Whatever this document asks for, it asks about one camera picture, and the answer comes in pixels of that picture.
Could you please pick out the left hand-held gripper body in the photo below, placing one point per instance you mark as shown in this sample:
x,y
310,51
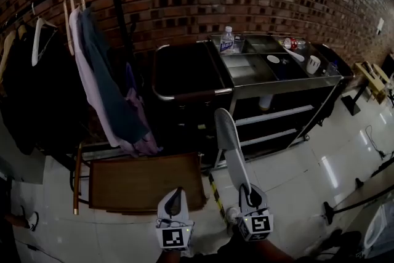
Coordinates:
x,y
174,237

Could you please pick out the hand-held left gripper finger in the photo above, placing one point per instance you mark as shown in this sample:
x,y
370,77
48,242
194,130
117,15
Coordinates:
x,y
171,203
180,201

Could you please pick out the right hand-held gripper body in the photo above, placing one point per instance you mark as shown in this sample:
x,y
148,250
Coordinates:
x,y
257,223

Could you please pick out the white slipper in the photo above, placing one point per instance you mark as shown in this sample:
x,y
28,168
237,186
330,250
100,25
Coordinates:
x,y
229,144

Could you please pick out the steel cart shelf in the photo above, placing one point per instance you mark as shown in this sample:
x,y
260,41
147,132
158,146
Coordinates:
x,y
277,77

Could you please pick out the person's right forearm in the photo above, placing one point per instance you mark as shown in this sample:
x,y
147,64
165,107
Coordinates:
x,y
271,252

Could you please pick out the person's left forearm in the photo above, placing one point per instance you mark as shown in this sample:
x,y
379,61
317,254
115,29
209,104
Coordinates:
x,y
172,257

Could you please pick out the person's white shoe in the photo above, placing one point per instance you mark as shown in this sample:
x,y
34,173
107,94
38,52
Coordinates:
x,y
232,215

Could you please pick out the yellow black striped strip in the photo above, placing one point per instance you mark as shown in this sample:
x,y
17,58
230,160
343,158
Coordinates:
x,y
216,194

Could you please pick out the brown wooden tray table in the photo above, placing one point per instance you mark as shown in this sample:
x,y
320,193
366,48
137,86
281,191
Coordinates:
x,y
144,181

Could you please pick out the white bottle yellow base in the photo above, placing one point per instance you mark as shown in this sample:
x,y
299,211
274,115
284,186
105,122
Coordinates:
x,y
265,102

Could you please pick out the white appliance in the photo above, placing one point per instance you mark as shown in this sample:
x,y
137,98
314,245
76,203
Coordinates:
x,y
380,231

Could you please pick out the dark teal garment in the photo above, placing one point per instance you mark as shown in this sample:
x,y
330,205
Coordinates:
x,y
114,92

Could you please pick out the black sign stand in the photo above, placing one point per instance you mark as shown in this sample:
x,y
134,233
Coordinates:
x,y
354,98

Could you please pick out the small white dish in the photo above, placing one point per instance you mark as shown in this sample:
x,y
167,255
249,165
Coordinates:
x,y
273,58

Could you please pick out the lavender garment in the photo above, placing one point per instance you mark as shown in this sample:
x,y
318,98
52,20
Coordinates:
x,y
89,86

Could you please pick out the white striped cup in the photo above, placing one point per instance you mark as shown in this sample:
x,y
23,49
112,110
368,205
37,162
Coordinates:
x,y
313,64

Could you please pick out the white spoon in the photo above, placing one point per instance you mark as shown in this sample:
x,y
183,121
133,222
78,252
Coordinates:
x,y
295,54

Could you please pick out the clear glass cup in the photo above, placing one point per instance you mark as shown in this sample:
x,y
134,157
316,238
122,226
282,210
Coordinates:
x,y
239,43

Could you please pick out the clear water bottle blue label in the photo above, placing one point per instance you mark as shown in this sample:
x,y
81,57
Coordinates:
x,y
227,40

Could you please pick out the light wooden stool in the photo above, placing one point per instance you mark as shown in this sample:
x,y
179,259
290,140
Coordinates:
x,y
371,77

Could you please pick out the black garments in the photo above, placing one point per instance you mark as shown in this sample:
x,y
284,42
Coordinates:
x,y
40,89

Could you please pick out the black clothes rack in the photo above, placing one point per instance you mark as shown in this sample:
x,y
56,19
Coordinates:
x,y
117,9

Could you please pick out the wooden clothes hangers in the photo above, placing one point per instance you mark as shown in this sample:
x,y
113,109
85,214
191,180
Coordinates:
x,y
69,24

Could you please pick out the white clothes hanger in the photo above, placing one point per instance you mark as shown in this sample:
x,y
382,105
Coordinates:
x,y
36,43

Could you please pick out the black barrier belt post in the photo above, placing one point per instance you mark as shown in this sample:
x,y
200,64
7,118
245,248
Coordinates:
x,y
354,203

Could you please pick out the white wall socket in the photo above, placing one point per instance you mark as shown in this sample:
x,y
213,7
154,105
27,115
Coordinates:
x,y
380,25

